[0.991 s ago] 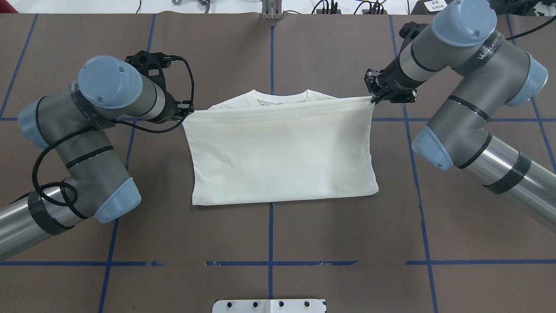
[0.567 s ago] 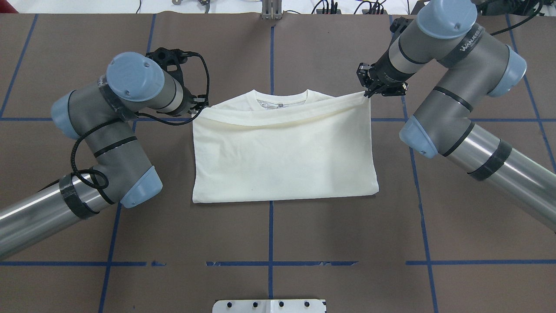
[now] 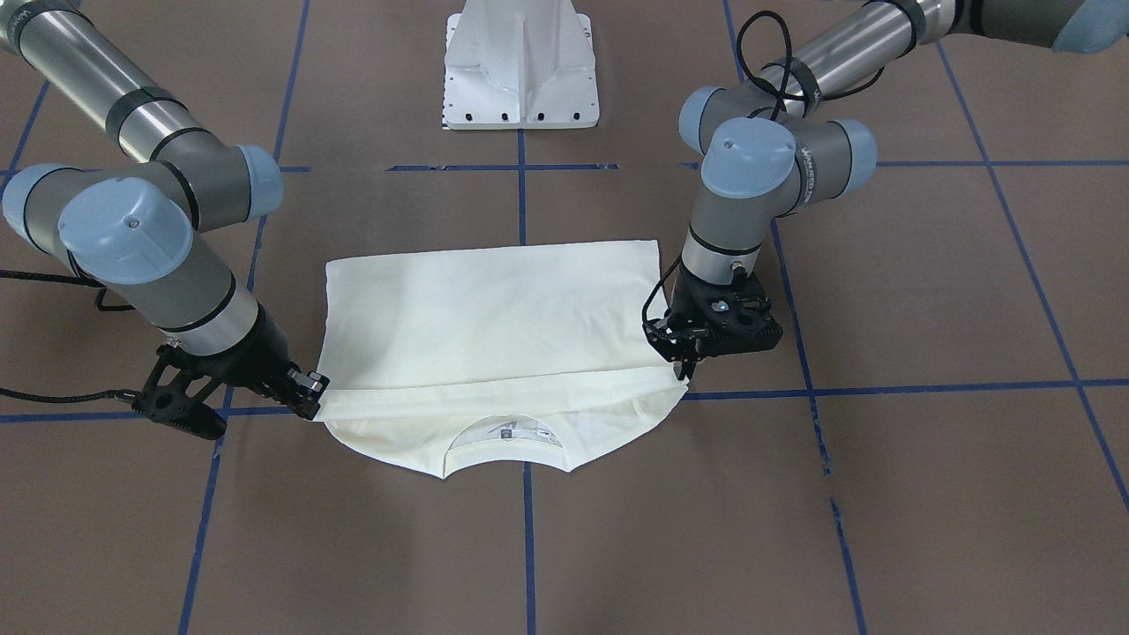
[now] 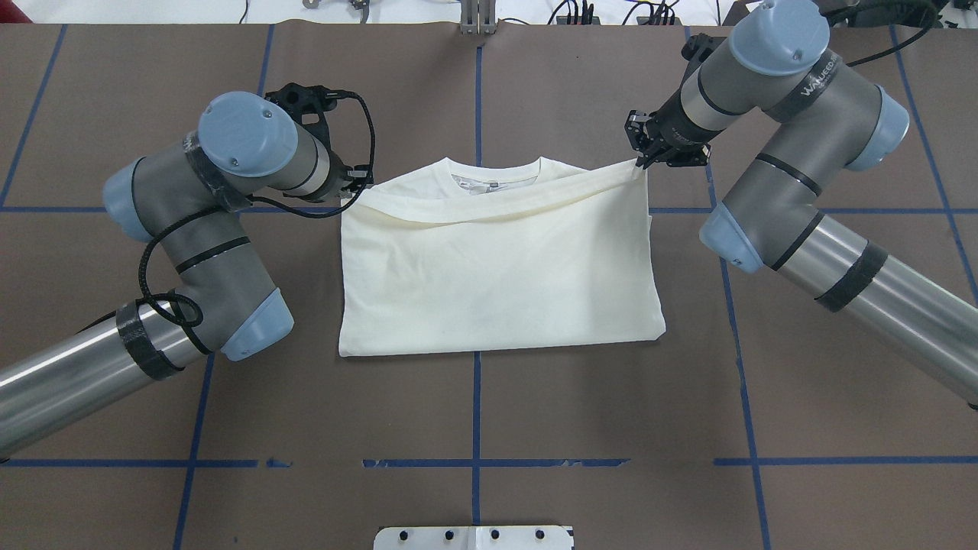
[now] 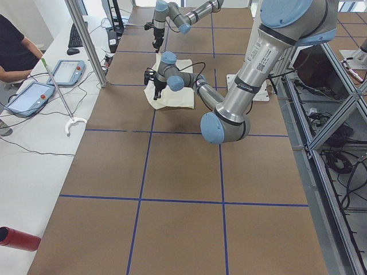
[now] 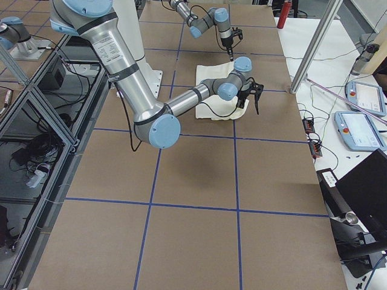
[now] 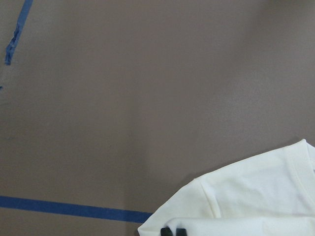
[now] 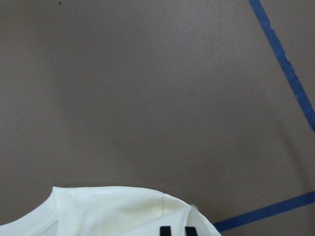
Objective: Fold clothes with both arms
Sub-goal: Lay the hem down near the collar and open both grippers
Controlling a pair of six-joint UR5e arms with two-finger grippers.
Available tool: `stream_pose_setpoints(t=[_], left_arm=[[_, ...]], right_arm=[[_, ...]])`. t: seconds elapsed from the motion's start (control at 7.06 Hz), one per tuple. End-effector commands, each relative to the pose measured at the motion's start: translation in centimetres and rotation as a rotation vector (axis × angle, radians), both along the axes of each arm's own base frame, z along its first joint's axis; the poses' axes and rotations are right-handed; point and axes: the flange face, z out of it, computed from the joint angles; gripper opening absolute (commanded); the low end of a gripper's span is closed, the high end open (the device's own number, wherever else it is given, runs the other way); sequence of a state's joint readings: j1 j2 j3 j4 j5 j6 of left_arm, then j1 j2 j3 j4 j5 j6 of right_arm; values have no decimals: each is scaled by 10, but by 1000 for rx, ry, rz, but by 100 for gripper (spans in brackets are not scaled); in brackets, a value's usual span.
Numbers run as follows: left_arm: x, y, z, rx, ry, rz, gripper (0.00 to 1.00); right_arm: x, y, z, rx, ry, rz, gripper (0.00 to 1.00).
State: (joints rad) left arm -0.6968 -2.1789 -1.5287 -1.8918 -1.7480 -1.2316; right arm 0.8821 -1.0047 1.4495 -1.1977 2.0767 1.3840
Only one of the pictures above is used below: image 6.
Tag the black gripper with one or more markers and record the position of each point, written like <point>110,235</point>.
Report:
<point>227,43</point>
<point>242,99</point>

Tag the cream long-sleeve cat shirt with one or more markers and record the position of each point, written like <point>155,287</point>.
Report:
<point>221,105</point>

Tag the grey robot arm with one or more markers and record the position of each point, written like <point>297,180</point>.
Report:
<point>199,20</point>
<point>155,122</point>

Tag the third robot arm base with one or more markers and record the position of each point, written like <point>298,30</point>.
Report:
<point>21,44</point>

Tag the red fire extinguisher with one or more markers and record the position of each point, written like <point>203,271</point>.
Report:
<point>284,13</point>

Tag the lower teach pendant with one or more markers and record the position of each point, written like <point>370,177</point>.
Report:
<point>358,131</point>

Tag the teach pendant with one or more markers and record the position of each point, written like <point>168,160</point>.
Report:
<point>366,96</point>
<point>358,131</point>

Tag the grey water bottle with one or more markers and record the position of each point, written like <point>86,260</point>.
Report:
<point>364,58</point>

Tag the upper teach pendant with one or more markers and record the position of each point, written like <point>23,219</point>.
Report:
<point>366,96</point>

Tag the aluminium frame post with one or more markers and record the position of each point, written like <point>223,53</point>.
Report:
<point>316,40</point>

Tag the aluminium frame rack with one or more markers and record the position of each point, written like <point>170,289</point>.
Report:
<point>45,127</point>

